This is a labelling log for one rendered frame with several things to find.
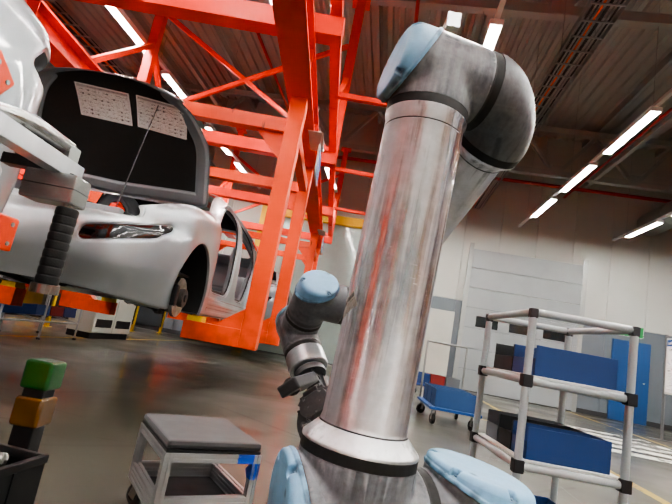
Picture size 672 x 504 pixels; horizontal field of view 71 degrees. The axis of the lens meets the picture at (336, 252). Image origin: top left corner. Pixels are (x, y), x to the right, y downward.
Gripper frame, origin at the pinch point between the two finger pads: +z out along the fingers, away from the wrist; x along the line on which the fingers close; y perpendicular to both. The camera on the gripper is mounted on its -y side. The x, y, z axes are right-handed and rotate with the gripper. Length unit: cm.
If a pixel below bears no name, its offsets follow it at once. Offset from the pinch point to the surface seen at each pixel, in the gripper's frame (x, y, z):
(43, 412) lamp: 19, -46, -5
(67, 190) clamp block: 6, -56, -36
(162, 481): 75, 34, -36
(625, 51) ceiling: -602, 688, -729
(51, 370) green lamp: 15, -49, -9
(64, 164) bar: 5, -58, -40
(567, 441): -40, 108, -8
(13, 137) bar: 2, -68, -33
